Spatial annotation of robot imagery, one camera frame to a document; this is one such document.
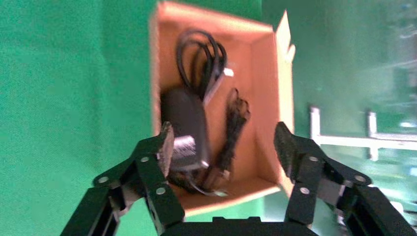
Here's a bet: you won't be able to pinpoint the open brown cardboard box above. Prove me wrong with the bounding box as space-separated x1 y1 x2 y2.
149 0 297 218

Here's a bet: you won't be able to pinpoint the green table cloth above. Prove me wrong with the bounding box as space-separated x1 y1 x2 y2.
0 0 265 236

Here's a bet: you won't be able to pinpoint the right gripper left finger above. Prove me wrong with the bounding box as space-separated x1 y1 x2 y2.
60 121 186 236

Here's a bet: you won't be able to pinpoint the smooth black cable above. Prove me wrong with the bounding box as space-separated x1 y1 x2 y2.
176 29 235 106

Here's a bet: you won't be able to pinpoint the white pedestal table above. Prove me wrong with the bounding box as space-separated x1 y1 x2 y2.
308 106 417 162

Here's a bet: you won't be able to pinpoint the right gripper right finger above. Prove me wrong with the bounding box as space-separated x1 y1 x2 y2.
273 121 417 236

